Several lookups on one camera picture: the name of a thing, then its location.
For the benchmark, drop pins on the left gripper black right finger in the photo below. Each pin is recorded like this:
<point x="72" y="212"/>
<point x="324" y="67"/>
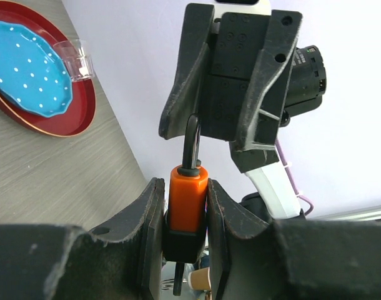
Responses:
<point x="290" y="258"/>

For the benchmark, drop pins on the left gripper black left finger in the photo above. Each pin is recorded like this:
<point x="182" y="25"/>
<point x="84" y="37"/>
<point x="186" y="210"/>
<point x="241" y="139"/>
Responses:
<point x="118" y="259"/>

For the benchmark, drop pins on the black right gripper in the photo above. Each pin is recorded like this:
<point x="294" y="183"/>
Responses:
<point x="247" y="75"/>

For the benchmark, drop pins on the orange black padlock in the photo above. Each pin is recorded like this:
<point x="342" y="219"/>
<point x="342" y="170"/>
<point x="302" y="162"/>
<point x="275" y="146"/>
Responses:
<point x="185" y="220"/>

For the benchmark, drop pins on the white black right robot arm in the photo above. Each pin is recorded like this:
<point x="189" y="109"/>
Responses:
<point x="307" y="85"/>

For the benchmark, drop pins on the stacked paper cups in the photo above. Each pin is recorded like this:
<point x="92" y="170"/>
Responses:
<point x="199" y="280"/>

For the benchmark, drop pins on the dark red round plate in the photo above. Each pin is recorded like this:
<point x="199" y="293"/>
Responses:
<point x="82" y="109"/>

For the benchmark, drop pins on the clear drinking glass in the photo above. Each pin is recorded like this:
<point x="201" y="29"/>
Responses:
<point x="76" y="56"/>

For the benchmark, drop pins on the blue dotted dish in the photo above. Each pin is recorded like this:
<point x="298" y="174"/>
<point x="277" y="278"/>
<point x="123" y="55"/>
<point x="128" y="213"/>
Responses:
<point x="33" y="77"/>

